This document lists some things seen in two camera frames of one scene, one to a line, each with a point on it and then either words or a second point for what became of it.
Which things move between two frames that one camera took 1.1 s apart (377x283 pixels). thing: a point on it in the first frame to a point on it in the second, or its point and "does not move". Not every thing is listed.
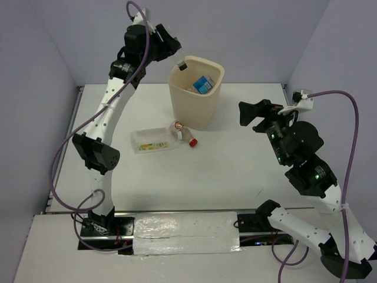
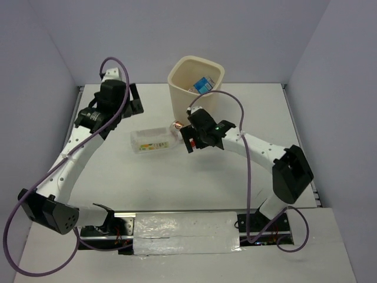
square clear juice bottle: x=150 y=140 does not move
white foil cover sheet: x=185 y=233 does not move
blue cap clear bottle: x=204 y=84 does not move
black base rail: x=251 y=232 does not move
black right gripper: x=247 y=111 to x=189 y=132
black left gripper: x=169 y=47 to x=134 y=107
